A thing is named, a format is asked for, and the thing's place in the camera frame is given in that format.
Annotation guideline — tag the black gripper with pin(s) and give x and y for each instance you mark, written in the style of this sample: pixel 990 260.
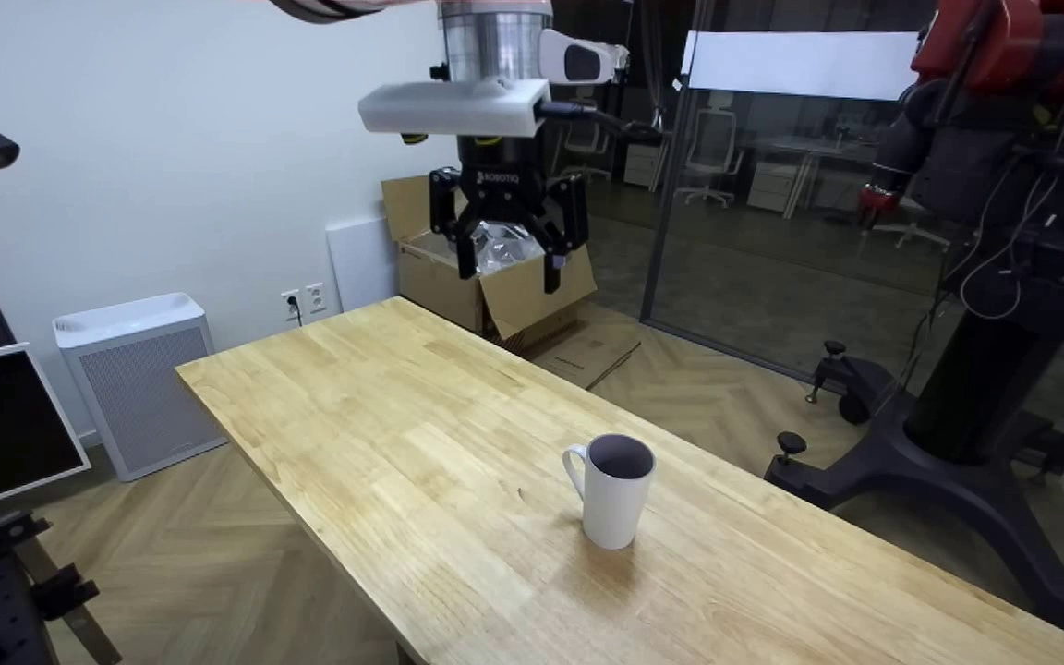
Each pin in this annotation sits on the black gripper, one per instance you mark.
pixel 502 173

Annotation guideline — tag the white mug with dark inside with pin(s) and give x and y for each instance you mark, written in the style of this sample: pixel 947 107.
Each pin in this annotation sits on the white mug with dark inside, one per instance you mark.
pixel 616 509

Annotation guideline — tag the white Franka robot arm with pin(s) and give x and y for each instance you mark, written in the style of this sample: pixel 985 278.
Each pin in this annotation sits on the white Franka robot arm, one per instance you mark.
pixel 496 42

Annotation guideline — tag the clear plastic bag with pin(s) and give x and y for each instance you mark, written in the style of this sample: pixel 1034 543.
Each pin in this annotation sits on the clear plastic bag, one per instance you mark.
pixel 502 246

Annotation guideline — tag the open cardboard box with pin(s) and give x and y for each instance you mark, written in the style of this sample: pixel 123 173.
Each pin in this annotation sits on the open cardboard box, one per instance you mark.
pixel 518 299

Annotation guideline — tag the flat cardboard sheet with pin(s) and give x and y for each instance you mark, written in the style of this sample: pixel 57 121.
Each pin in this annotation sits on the flat cardboard sheet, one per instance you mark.
pixel 589 352

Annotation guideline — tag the grey office chair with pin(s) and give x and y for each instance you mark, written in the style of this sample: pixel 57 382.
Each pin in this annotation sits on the grey office chair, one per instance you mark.
pixel 712 152

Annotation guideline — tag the bright white board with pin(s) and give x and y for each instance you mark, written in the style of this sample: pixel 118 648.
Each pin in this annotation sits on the bright white board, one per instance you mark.
pixel 803 64

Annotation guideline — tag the red office chair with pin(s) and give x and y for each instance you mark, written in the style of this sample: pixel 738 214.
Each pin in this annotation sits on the red office chair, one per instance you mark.
pixel 885 209

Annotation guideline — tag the black caster foot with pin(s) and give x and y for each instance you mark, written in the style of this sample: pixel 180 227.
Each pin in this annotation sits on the black caster foot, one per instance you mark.
pixel 852 376

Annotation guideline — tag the white air purifier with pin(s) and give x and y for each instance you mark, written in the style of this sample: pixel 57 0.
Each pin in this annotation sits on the white air purifier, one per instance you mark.
pixel 146 388

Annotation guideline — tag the red and black robot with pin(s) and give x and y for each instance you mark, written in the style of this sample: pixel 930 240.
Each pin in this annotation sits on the red and black robot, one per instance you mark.
pixel 1024 49

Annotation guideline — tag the white wrist mount plate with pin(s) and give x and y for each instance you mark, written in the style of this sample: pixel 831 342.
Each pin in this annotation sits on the white wrist mount plate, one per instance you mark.
pixel 452 107

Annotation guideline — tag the white wall panel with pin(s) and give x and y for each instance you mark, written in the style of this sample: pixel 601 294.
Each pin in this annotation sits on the white wall panel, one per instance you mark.
pixel 361 265

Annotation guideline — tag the black glass wall post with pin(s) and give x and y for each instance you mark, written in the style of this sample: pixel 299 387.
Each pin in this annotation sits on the black glass wall post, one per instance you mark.
pixel 671 185

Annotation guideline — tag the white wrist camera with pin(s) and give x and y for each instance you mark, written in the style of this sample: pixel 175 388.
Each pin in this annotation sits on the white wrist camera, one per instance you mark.
pixel 586 58

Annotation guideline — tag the white wall outlet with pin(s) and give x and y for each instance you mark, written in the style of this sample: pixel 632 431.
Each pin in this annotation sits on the white wall outlet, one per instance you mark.
pixel 288 304
pixel 314 296

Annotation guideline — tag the black wheeled pedestal base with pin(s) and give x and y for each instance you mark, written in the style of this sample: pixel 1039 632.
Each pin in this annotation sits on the black wheeled pedestal base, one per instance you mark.
pixel 975 468

